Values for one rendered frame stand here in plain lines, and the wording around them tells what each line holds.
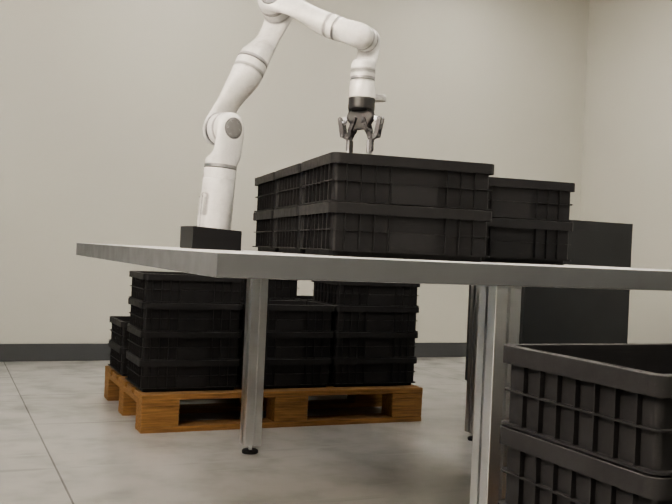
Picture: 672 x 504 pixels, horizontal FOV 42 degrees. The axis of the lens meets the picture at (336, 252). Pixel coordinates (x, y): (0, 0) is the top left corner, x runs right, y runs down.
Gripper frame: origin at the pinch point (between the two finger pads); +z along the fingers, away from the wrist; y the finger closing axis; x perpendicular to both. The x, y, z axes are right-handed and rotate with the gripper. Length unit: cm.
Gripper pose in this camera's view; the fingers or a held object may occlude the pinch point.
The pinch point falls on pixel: (359, 148)
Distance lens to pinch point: 249.5
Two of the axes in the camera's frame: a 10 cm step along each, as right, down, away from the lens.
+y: 8.8, 0.4, -4.7
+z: -0.4, 10.0, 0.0
